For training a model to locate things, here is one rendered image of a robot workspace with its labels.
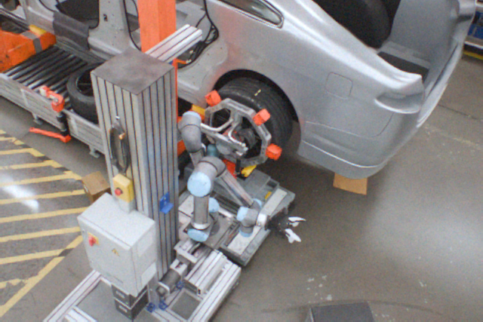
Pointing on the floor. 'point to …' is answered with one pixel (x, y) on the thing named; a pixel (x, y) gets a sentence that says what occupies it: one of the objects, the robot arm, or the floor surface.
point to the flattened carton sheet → (350, 184)
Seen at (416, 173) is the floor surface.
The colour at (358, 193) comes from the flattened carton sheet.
